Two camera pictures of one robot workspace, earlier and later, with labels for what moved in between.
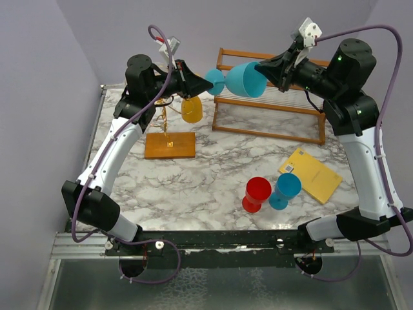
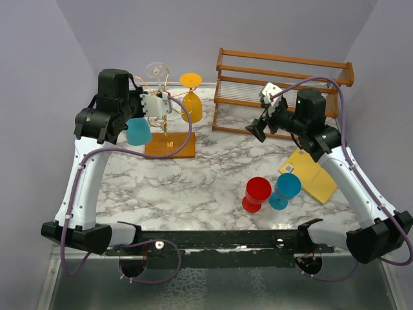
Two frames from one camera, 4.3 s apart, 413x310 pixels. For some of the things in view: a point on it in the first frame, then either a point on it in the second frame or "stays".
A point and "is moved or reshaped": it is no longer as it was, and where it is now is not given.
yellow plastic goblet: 191,110 stays
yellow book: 317,179 stays
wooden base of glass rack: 170,144 stays
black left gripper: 193,84 → 137,93
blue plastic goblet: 241,79 is moved or reshaped
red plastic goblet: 258,189 stays
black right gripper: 279,70 → 258,125
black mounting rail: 224,248 stays
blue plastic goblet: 287,186 stays
